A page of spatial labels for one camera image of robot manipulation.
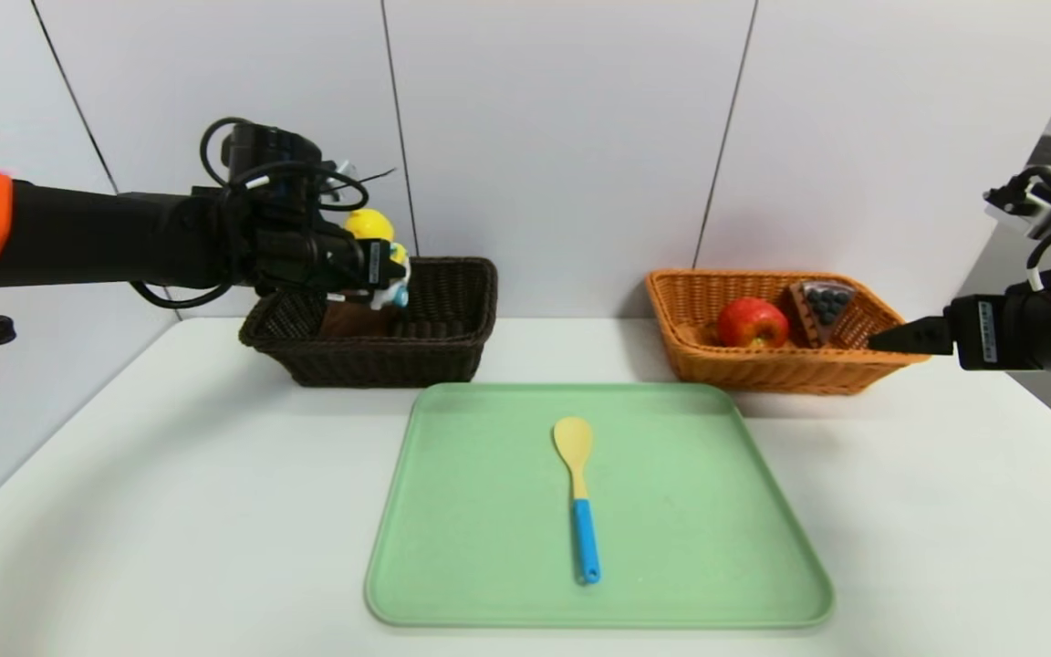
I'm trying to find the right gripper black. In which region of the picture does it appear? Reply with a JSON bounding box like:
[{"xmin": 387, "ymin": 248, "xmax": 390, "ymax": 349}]
[{"xmin": 868, "ymin": 282, "xmax": 1051, "ymax": 372}]

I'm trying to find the chocolate blueberry cake slice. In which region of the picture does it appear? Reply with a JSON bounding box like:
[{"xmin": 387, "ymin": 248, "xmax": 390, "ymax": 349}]
[{"xmin": 790, "ymin": 279, "xmax": 858, "ymax": 346}]

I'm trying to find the red apple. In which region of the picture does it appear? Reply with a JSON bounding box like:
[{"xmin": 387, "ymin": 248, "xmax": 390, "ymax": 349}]
[{"xmin": 717, "ymin": 297, "xmax": 791, "ymax": 349}]

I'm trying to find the wooden spoon blue handle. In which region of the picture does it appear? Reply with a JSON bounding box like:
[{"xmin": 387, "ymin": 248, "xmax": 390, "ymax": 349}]
[{"xmin": 553, "ymin": 417, "xmax": 600, "ymax": 585}]

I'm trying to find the yellow duck toy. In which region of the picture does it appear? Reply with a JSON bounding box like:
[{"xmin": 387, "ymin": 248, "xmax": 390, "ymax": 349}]
[{"xmin": 343, "ymin": 208, "xmax": 412, "ymax": 309}]

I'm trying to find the brown cloth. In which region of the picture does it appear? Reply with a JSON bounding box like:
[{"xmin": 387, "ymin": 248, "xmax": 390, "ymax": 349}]
[{"xmin": 320, "ymin": 301, "xmax": 399, "ymax": 340}]

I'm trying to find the orange wicker basket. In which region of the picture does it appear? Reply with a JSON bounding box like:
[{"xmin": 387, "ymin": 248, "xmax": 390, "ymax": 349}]
[{"xmin": 644, "ymin": 269, "xmax": 933, "ymax": 395}]

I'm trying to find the dark brown wicker basket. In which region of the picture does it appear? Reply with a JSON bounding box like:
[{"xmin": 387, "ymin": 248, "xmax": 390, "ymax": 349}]
[{"xmin": 238, "ymin": 256, "xmax": 499, "ymax": 388}]

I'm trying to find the light green plastic tray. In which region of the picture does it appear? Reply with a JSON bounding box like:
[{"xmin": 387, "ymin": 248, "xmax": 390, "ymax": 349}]
[{"xmin": 363, "ymin": 382, "xmax": 835, "ymax": 629}]

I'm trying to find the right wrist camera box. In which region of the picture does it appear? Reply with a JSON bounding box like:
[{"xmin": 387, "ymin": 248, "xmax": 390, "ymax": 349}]
[{"xmin": 984, "ymin": 173, "xmax": 1051, "ymax": 240}]

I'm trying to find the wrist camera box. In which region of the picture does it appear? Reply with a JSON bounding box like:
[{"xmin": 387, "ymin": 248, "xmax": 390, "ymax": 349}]
[
  {"xmin": 320, "ymin": 160, "xmax": 362, "ymax": 206},
  {"xmin": 984, "ymin": 173, "xmax": 1051, "ymax": 240}
]

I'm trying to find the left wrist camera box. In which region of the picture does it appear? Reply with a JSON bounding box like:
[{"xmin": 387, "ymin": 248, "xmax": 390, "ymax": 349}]
[{"xmin": 320, "ymin": 160, "xmax": 362, "ymax": 206}]

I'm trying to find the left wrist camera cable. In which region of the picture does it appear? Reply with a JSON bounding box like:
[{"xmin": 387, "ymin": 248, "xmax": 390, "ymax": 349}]
[{"xmin": 129, "ymin": 117, "xmax": 369, "ymax": 309}]

